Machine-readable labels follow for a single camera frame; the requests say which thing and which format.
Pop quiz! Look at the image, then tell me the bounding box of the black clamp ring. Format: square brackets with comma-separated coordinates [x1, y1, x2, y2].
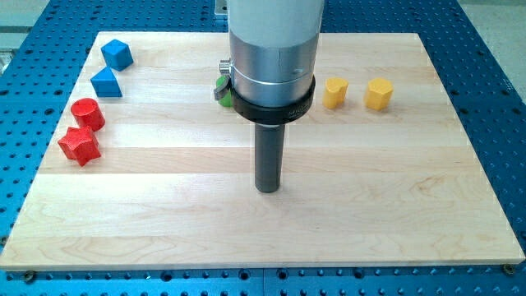
[214, 76, 316, 125]

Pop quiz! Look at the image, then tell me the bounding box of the red star block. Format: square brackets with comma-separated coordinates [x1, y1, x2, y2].
[58, 126, 101, 166]

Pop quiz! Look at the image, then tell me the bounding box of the light wooden board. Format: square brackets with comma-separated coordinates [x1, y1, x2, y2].
[1, 32, 524, 271]

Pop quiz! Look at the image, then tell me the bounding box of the green block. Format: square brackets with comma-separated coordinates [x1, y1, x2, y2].
[214, 76, 232, 108]

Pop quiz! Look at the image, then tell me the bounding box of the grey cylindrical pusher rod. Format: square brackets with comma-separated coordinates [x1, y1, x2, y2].
[255, 124, 285, 193]

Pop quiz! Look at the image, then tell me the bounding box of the blue cube block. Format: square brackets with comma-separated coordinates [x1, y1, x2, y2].
[101, 39, 133, 71]

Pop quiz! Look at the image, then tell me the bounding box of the yellow heart block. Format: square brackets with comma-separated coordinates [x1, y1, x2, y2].
[322, 77, 348, 109]

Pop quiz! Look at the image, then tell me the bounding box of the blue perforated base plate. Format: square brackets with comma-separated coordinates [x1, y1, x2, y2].
[1, 1, 525, 295]

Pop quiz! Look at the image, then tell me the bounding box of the blue triangle block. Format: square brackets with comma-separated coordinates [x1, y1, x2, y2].
[90, 67, 122, 98]

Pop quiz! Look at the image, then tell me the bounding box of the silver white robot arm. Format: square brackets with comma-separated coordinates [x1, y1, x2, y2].
[214, 0, 325, 193]

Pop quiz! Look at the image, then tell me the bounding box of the red cylinder block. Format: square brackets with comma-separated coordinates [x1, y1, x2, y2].
[70, 98, 105, 132]

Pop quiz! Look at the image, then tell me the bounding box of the yellow hexagon block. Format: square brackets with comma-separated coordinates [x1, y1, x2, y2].
[363, 77, 394, 111]

